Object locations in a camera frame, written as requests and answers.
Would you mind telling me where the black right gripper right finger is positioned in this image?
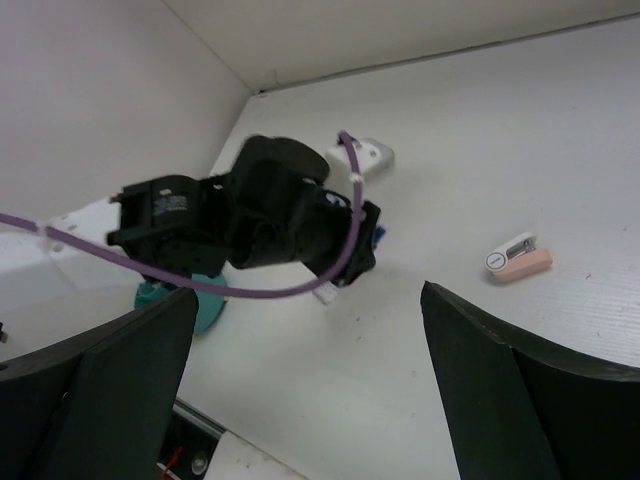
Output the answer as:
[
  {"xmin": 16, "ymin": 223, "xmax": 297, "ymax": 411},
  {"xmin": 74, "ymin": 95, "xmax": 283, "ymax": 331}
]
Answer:
[{"xmin": 420, "ymin": 282, "xmax": 639, "ymax": 479}]

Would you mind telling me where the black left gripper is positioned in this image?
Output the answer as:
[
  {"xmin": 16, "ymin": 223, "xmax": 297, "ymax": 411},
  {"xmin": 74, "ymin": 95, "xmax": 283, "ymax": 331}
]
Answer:
[{"xmin": 223, "ymin": 135, "xmax": 352, "ymax": 276}]

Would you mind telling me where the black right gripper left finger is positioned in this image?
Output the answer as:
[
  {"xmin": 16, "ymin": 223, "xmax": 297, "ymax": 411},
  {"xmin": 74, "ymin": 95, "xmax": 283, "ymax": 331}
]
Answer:
[{"xmin": 1, "ymin": 288, "xmax": 198, "ymax": 479}]

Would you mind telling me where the teal plastic cup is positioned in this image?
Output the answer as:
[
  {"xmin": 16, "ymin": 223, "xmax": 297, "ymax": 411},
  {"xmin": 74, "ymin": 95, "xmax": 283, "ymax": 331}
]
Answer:
[{"xmin": 134, "ymin": 275, "xmax": 228, "ymax": 336}]

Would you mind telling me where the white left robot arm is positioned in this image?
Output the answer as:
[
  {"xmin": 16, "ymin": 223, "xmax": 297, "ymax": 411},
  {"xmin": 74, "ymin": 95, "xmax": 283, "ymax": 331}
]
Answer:
[{"xmin": 1, "ymin": 132, "xmax": 395, "ymax": 299}]

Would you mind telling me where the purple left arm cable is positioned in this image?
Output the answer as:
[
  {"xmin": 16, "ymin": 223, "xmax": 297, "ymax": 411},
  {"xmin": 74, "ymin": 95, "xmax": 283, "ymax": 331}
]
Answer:
[{"xmin": 0, "ymin": 130, "xmax": 366, "ymax": 301}]

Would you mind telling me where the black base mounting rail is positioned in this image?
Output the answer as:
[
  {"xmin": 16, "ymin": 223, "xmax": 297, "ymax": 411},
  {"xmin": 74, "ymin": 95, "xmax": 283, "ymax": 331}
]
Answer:
[{"xmin": 157, "ymin": 399, "xmax": 226, "ymax": 480}]

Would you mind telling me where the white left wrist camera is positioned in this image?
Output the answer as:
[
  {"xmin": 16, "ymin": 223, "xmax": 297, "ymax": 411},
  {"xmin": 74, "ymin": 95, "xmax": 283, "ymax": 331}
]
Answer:
[{"xmin": 324, "ymin": 138, "xmax": 395, "ymax": 198}]

